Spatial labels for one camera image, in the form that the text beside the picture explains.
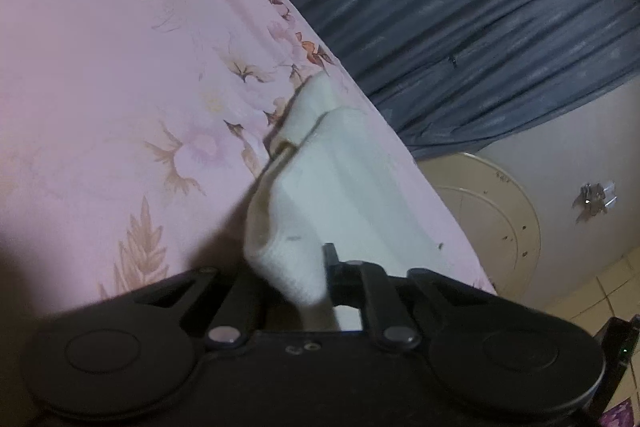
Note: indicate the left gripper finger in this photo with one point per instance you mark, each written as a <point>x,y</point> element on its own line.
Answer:
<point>351,283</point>

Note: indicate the white knitted garment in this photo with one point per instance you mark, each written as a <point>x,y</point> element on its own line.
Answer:
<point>328,182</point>

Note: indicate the cream round folding table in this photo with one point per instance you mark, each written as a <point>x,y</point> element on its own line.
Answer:
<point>494,213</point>

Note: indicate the bunch of keys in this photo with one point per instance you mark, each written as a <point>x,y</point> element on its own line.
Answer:
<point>593,199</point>

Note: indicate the blue grey curtain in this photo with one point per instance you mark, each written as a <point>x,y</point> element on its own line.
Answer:
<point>453,76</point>

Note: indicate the pink floral bed sheet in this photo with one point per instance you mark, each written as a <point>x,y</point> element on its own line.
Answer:
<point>133,130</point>

